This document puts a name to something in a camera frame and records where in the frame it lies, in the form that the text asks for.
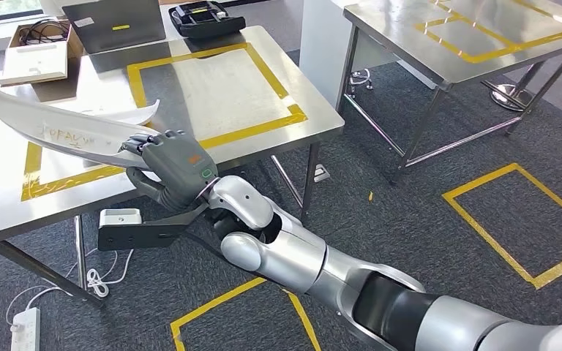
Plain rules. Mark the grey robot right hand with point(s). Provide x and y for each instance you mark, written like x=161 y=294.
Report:
x=179 y=162

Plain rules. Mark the long white curved panel part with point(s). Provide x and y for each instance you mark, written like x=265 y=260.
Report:
x=43 y=126
x=130 y=115

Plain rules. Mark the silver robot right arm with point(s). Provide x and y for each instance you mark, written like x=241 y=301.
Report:
x=300 y=261

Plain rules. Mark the steel workbench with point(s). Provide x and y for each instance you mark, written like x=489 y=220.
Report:
x=232 y=92
x=397 y=34

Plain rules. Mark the yellow bench tape square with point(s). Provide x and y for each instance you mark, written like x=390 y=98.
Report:
x=484 y=53
x=31 y=169
x=271 y=125

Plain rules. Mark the black case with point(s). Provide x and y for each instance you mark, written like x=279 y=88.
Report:
x=208 y=24

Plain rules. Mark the floor socket cover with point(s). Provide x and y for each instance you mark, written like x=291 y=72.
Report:
x=321 y=173

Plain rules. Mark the yellow floor tape square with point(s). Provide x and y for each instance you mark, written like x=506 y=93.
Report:
x=480 y=227
x=213 y=305

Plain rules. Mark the grey metal box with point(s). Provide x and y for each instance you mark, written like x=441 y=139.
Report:
x=116 y=24

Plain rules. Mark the brown cardboard box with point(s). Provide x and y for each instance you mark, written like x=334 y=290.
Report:
x=34 y=63

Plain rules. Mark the white cabinet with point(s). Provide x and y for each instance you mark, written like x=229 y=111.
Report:
x=320 y=48

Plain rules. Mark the chrome stool base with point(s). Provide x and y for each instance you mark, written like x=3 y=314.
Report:
x=509 y=97
x=358 y=80

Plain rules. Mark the white power strip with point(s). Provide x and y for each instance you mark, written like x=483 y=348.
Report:
x=26 y=332

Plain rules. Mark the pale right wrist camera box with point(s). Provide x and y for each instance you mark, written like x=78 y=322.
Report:
x=118 y=217

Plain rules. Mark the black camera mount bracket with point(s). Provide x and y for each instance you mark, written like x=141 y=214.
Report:
x=135 y=235

